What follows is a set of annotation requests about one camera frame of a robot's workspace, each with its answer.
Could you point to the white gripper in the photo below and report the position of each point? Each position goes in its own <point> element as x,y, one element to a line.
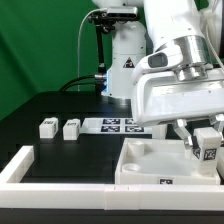
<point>160,98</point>

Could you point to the white square tabletop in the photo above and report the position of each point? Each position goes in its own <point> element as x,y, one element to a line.
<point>153,161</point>

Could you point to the white U-shaped obstacle fence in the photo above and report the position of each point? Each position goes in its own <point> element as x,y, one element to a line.
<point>16,194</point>

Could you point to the black camera on stand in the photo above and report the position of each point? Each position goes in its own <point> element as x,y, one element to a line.
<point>121,23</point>

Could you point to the white marker base plate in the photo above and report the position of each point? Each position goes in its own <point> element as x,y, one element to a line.
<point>112,126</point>

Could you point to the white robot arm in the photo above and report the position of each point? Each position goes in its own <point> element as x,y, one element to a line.
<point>176,23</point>

